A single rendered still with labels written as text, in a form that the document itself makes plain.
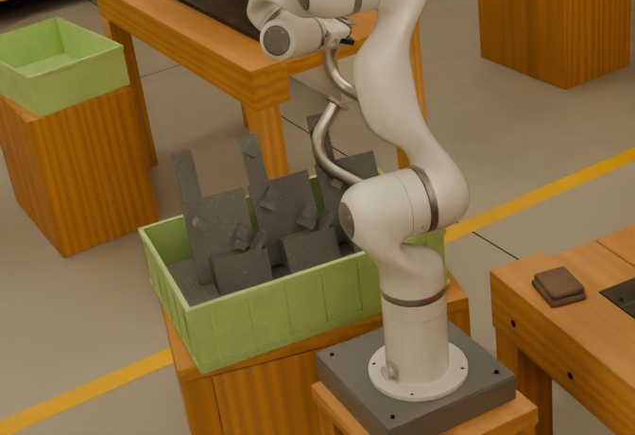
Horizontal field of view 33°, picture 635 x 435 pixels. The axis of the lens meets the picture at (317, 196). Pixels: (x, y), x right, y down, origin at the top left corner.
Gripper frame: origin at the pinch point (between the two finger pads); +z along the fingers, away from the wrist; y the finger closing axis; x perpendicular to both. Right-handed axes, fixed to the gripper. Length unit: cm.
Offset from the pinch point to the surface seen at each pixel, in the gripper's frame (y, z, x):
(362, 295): -36, -16, 47
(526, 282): -66, -10, 26
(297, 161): 67, 213, 123
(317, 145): -7.1, -0.1, 27.3
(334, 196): -14.7, 5.2, 38.5
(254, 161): 3.0, -7.8, 35.9
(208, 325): -15, -41, 59
